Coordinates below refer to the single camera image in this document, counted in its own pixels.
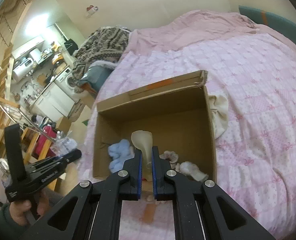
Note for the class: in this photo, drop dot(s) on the clear plastic packet with label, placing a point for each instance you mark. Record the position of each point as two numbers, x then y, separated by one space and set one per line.
63 146

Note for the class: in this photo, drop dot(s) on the plain pink blanket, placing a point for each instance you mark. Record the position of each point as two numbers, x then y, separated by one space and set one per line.
193 27

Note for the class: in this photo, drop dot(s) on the green object on floor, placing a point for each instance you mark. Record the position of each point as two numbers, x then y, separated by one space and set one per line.
85 122

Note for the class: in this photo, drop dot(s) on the person's left hand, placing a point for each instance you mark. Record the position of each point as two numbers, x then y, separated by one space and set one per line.
19 209

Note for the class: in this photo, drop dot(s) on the light blue fluffy sock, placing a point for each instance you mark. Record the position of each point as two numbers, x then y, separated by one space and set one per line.
119 152

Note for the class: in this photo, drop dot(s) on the grey blue pillow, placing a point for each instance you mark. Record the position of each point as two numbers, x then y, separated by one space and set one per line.
96 75

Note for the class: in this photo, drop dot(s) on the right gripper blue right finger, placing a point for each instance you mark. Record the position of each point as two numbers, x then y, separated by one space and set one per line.
202 210

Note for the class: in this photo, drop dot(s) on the pink patterned quilt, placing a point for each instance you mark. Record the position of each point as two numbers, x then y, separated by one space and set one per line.
256 155

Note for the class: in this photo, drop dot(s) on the white washing machine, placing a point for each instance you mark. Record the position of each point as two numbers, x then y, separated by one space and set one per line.
65 83

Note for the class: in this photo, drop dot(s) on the teal cushion with orange stripe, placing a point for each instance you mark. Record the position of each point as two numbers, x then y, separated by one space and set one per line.
274 21

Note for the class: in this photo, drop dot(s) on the cream cloth beside box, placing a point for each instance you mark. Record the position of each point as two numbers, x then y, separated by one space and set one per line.
218 105

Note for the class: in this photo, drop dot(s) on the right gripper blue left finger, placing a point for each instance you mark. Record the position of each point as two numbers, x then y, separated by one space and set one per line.
92 211

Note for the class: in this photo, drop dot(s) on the beige lace scrunchie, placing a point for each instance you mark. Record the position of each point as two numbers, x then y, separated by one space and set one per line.
172 157

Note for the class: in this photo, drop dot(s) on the red bag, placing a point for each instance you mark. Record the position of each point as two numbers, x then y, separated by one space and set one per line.
41 141

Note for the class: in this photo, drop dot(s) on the translucent beige silicone pad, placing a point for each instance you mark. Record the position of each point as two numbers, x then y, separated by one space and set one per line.
143 141

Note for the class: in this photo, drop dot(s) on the open cardboard box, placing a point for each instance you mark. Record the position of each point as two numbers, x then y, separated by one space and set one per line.
176 111

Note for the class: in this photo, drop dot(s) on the white kitchen cabinets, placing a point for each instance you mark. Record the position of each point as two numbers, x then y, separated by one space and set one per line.
53 103

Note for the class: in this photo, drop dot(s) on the wooden chair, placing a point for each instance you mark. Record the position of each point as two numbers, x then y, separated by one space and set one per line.
28 142

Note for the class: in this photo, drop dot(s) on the white sock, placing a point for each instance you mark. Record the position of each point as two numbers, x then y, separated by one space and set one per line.
192 170

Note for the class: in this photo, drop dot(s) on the brown patterned knit blanket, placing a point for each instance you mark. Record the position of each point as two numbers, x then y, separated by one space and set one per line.
104 44

